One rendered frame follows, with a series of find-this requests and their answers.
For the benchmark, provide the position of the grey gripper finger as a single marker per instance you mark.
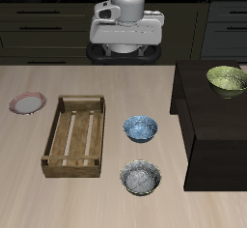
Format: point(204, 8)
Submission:
point(142, 50)
point(107, 50)

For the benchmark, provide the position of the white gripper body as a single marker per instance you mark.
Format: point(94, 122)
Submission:
point(128, 32)

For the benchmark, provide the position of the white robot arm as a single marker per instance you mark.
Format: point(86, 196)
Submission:
point(128, 0)

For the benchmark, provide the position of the blue bowl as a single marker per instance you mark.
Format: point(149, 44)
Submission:
point(140, 129)

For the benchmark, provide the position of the wooden slat tray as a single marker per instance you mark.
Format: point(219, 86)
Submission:
point(80, 132)

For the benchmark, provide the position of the green bowl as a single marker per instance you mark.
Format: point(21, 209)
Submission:
point(227, 79)

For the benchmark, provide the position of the black bowl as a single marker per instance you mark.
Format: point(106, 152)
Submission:
point(140, 177)

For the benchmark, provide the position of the dark kitchen cupboards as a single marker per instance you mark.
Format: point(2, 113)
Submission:
point(41, 35)

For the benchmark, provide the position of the white plate with pink rim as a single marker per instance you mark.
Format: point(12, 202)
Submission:
point(28, 103)

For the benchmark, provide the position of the dark wooden cabinet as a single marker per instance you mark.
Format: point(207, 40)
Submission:
point(212, 135)

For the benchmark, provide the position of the flat black base plate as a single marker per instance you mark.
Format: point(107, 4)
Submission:
point(96, 57)

